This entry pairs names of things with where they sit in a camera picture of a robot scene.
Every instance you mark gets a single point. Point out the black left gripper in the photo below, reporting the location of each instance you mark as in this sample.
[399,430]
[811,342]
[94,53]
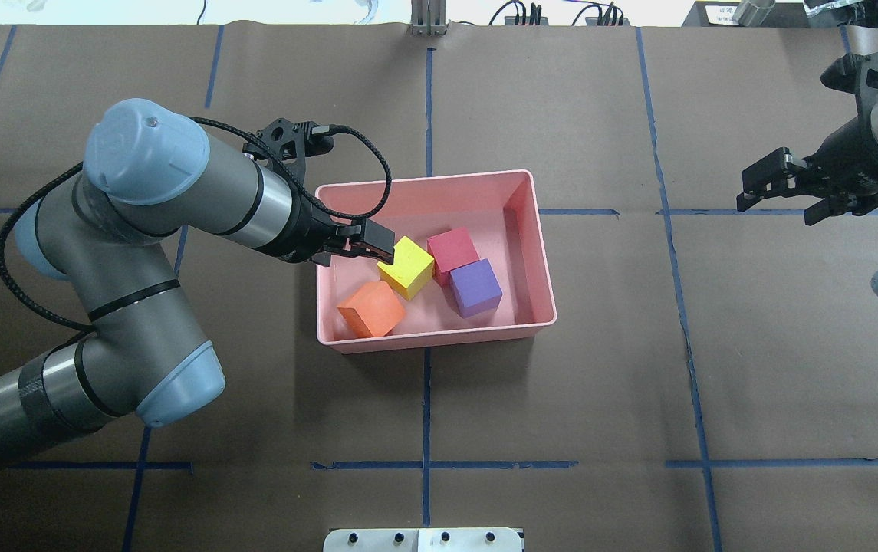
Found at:
[304,231]

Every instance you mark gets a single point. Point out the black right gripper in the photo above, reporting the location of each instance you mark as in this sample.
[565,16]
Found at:
[843,147]

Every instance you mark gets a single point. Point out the yellow foam block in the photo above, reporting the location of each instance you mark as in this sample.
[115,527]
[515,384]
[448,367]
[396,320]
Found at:
[412,268]

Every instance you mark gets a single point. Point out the orange foam block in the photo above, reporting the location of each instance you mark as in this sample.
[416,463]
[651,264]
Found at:
[374,310]

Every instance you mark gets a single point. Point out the red foam block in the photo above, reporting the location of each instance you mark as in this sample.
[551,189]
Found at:
[451,249]

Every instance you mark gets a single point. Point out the purple foam block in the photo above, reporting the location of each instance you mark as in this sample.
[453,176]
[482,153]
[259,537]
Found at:
[475,288]

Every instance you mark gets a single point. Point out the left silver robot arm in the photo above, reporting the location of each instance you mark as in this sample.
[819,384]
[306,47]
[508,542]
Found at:
[85,251]

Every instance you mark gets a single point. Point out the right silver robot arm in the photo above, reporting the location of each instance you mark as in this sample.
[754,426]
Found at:
[867,116]

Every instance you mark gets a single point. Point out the pink plastic bin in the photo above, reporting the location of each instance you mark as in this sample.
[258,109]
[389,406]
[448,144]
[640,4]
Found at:
[501,213]

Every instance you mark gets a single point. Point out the black tray strip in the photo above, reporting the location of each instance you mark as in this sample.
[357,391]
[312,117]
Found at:
[718,14]

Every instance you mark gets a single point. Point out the small metal cup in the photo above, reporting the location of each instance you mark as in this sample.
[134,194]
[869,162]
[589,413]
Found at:
[752,13]

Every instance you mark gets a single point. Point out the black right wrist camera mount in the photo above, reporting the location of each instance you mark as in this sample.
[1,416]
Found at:
[852,73]

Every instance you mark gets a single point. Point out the aluminium frame post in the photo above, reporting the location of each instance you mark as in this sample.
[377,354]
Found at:
[428,18]

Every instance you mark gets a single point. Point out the white pedestal column base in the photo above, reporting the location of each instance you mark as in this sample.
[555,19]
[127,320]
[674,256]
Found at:
[425,539]

